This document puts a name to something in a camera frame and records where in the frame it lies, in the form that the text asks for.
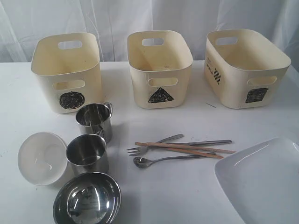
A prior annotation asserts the small steel fork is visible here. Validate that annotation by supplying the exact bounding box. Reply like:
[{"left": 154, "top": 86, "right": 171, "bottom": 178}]
[{"left": 126, "top": 134, "right": 184, "bottom": 156}]

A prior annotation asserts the small steel spoon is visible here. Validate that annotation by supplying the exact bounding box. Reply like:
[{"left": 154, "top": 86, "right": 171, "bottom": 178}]
[{"left": 133, "top": 155, "right": 206, "bottom": 168}]

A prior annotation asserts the wooden chopstick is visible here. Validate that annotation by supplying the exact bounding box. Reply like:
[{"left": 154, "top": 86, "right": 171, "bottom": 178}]
[
  {"left": 146, "top": 142, "right": 236, "bottom": 154},
  {"left": 135, "top": 142, "right": 224, "bottom": 159}
]

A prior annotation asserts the steel cup without handle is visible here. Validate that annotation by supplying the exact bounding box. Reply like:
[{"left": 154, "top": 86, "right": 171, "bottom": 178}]
[{"left": 66, "top": 134, "right": 109, "bottom": 176}]

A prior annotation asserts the stainless steel bowl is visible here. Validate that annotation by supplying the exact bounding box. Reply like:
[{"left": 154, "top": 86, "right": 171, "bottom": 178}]
[{"left": 53, "top": 172, "right": 121, "bottom": 224}]

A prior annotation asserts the cream bin with triangle mark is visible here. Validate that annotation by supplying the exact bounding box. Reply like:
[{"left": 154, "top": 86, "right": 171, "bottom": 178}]
[{"left": 127, "top": 30, "right": 193, "bottom": 109}]

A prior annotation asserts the steel table knife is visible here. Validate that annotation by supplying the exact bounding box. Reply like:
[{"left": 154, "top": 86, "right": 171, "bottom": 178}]
[{"left": 174, "top": 140, "right": 232, "bottom": 147}]

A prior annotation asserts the cream bin with circle mark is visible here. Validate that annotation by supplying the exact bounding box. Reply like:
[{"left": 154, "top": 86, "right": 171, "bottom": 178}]
[{"left": 31, "top": 33, "right": 104, "bottom": 114}]

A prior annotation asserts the cream bin with square mark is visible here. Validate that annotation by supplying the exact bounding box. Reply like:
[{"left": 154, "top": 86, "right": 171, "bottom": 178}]
[{"left": 204, "top": 29, "right": 291, "bottom": 109}]

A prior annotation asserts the white square plate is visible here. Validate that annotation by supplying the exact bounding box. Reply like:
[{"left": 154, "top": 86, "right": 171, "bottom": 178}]
[{"left": 214, "top": 137, "right": 299, "bottom": 224}]

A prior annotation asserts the white curtain backdrop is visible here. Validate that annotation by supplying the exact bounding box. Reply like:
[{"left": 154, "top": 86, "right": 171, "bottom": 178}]
[{"left": 0, "top": 0, "right": 299, "bottom": 67}]

